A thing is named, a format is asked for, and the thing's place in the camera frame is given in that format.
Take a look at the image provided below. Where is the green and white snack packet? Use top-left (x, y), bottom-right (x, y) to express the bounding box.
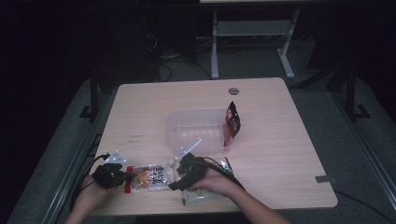
top-left (181, 157), bottom-right (233, 206)

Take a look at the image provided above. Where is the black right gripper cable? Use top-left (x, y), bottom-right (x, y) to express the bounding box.
top-left (199, 156), bottom-right (248, 191)

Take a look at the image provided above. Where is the black floor cable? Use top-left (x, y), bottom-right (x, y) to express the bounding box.
top-left (335, 189), bottom-right (396, 220)

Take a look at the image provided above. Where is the red and black seasoning packet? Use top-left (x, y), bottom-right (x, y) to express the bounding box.
top-left (223, 101), bottom-right (242, 147)

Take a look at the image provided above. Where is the person's right hand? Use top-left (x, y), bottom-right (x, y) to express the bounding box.
top-left (189, 169), bottom-right (243, 199)

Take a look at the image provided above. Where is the clear plastic container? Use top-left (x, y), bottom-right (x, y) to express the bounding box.
top-left (165, 107), bottom-right (233, 156)

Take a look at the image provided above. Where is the person's left hand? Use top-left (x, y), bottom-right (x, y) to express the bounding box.
top-left (80, 175), bottom-right (121, 202)

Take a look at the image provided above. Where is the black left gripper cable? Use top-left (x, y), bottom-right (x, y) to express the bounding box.
top-left (69, 153), bottom-right (111, 213)

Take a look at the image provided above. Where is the grey tape strip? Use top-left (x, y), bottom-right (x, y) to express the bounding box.
top-left (314, 175), bottom-right (338, 184)

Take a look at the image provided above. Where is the floor cables bundle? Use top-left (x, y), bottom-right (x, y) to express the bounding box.
top-left (143, 33), bottom-right (213, 82)

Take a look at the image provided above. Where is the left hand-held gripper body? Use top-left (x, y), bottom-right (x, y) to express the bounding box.
top-left (92, 149), bottom-right (129, 189)

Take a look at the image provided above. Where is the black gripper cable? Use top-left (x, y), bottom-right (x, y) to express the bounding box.
top-left (69, 153), bottom-right (111, 213)
top-left (199, 156), bottom-right (248, 191)

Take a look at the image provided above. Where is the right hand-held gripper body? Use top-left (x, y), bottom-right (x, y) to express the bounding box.
top-left (165, 138), bottom-right (216, 188)

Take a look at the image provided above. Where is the white desk frame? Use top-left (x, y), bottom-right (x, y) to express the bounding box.
top-left (210, 8), bottom-right (301, 80)

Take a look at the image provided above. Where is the black metal stand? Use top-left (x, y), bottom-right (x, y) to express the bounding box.
top-left (341, 63), bottom-right (372, 121)
top-left (78, 69), bottom-right (101, 121)

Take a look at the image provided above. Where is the clear snack bag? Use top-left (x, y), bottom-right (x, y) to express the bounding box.
top-left (124, 163), bottom-right (171, 194)

